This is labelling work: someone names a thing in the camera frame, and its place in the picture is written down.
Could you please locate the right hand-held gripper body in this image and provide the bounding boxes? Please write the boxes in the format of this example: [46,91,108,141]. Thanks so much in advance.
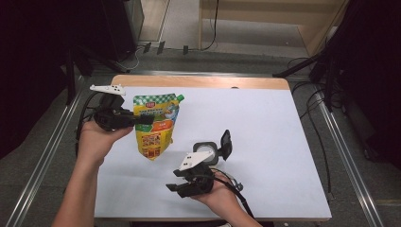
[177,149,219,199]

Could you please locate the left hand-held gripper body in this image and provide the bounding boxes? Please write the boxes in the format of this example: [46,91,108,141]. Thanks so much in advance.
[89,83,137,132]

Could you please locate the yellow spout pouch green cap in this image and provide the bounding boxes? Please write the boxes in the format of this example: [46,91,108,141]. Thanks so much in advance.
[131,93,185,162]

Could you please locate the clear jar with black lid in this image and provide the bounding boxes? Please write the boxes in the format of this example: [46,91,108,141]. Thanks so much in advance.
[192,129,234,166]

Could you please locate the person's right hand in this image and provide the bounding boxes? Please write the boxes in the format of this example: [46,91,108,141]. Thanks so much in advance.
[189,174,244,219]

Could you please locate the person's left hand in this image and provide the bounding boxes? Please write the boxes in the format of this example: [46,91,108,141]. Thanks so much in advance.
[77,120,134,168]

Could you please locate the black tripod stand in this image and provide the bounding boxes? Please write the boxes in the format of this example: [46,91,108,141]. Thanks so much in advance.
[271,29,348,112]
[63,43,131,106]

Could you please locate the dark cabinet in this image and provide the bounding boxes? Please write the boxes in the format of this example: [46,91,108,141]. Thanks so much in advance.
[99,0,146,63]

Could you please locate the black curtain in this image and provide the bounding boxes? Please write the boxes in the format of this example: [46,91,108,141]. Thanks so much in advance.
[0,0,107,160]
[325,0,401,169]

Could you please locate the light wooden shelf unit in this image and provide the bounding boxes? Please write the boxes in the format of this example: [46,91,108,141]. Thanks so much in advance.
[198,0,349,59]

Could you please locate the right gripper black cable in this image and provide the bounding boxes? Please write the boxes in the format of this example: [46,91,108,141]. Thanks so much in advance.
[210,167,256,219]

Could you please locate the white floor cable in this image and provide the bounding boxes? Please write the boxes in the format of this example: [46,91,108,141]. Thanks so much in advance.
[125,46,142,71]

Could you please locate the long metal floor rail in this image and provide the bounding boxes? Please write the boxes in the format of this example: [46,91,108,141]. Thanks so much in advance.
[4,74,88,227]
[311,84,386,227]

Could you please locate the thin hanging black cable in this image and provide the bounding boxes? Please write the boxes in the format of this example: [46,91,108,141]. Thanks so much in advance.
[200,0,220,52]

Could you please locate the black floor cables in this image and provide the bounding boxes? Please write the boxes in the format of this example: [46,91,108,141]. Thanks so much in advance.
[287,56,334,197]

